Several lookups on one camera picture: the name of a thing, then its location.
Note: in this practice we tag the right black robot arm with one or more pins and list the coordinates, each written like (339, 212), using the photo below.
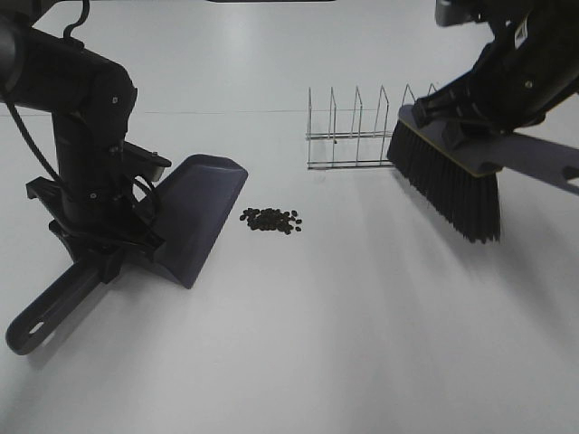
(529, 67)

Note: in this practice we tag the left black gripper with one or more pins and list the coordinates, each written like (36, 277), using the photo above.
(100, 235)

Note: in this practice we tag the purple hand brush black bristles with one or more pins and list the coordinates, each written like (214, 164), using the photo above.
(461, 184)

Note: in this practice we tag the pile of coffee beans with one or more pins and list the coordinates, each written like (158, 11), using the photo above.
(271, 219)

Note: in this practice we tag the chrome wire dish rack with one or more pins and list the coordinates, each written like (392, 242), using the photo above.
(357, 137)

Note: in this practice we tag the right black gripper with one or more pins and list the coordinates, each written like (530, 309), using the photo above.
(467, 101)

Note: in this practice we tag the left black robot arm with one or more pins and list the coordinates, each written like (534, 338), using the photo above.
(72, 107)

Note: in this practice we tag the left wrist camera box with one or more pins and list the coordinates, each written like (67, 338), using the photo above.
(137, 161)

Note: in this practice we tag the purple plastic dustpan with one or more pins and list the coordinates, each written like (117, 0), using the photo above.
(196, 198)

